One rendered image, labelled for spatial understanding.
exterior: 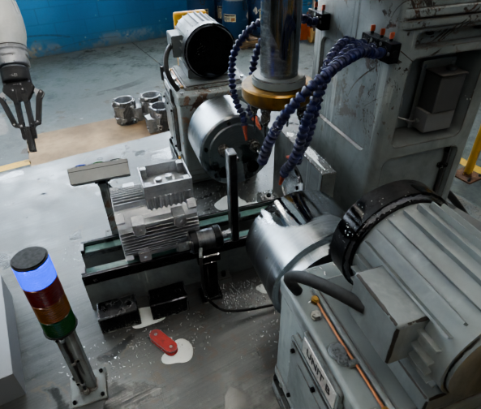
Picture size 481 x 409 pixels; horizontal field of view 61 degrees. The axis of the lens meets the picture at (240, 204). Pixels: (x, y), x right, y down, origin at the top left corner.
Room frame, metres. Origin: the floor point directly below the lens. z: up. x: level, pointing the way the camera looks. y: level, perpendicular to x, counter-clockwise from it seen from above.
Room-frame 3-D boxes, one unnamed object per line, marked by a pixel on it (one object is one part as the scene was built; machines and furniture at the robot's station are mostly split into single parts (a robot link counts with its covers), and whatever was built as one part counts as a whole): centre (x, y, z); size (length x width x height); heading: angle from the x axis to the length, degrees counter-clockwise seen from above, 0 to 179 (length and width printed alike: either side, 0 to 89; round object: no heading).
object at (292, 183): (0.98, -0.15, 1.02); 0.15 x 0.02 x 0.15; 18
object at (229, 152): (0.78, 0.02, 1.12); 0.04 x 0.03 x 0.26; 108
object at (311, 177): (1.00, -0.21, 0.97); 0.30 x 0.11 x 0.34; 18
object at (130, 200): (0.86, 0.23, 1.02); 0.20 x 0.19 x 0.19; 109
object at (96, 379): (0.50, 0.36, 1.01); 0.08 x 0.08 x 0.42; 18
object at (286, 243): (0.63, -0.17, 1.04); 0.41 x 0.25 x 0.25; 18
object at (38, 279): (0.50, 0.36, 1.19); 0.06 x 0.06 x 0.04
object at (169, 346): (0.61, 0.20, 0.81); 0.09 x 0.03 x 0.02; 50
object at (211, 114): (1.29, 0.05, 1.04); 0.37 x 0.25 x 0.25; 18
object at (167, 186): (0.87, 0.19, 1.11); 0.12 x 0.11 x 0.07; 109
